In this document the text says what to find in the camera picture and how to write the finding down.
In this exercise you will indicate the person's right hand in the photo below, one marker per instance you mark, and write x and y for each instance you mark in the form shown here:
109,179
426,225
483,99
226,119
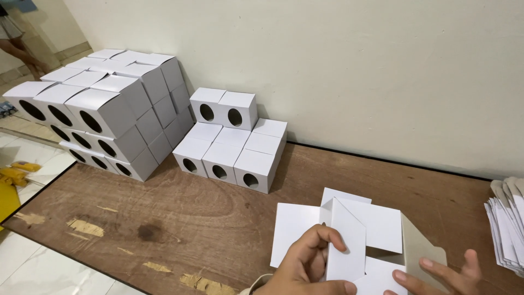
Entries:
450,284

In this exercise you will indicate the person's left hand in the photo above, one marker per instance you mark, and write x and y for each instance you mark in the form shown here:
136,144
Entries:
294,266

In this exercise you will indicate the white cardboard box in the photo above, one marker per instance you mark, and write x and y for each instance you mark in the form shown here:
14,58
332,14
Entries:
380,229

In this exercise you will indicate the pile of flat cardboard blanks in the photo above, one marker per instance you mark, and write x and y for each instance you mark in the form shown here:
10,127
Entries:
509,229

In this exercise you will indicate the small group of white boxes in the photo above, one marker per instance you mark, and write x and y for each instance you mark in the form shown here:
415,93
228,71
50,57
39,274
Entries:
229,151

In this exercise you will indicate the large stack of white boxes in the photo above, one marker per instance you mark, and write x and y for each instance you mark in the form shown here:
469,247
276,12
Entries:
102,106

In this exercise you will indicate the yellow plastic object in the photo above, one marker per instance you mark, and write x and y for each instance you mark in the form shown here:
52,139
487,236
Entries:
12,180

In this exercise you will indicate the dark patterned object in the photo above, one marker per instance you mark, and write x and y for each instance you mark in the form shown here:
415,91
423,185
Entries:
6,109

